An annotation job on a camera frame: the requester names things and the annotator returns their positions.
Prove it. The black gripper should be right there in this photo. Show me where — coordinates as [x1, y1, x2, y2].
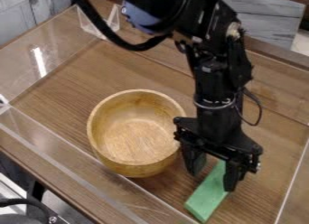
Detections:
[173, 101, 263, 191]

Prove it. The green rectangular block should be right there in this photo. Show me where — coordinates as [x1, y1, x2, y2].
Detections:
[183, 161, 228, 223]

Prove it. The brown wooden bowl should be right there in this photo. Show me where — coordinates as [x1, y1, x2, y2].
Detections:
[87, 89, 186, 178]

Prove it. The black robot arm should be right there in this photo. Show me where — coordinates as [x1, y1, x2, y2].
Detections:
[73, 0, 263, 191]

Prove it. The clear acrylic tray wall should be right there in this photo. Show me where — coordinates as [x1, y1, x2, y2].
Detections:
[0, 95, 198, 224]

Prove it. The black cable below table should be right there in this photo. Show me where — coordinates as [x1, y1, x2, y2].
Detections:
[0, 198, 52, 224]

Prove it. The black table leg bracket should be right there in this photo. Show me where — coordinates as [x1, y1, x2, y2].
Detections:
[26, 181, 69, 224]

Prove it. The clear acrylic corner bracket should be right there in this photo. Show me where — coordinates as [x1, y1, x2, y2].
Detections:
[77, 5, 120, 41]

